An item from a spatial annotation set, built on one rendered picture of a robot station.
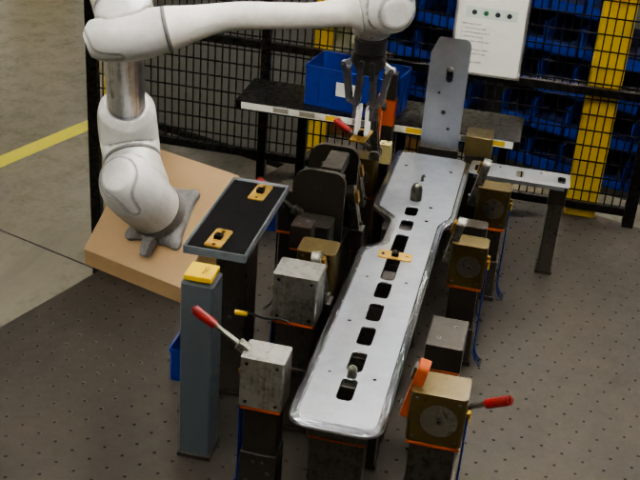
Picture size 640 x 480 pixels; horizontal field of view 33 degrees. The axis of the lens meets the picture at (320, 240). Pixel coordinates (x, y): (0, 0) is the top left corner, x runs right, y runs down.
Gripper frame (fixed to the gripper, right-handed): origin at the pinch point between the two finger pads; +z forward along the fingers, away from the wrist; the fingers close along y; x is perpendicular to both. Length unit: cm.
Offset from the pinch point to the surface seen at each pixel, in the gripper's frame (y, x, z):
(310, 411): 12, -69, 34
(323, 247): -1.8, -19.0, 25.2
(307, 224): -7.7, -13.5, 23.1
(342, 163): -5.3, 4.8, 14.1
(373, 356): 19, -46, 33
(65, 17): -318, 414, 128
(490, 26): 13, 100, 1
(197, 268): -19, -53, 18
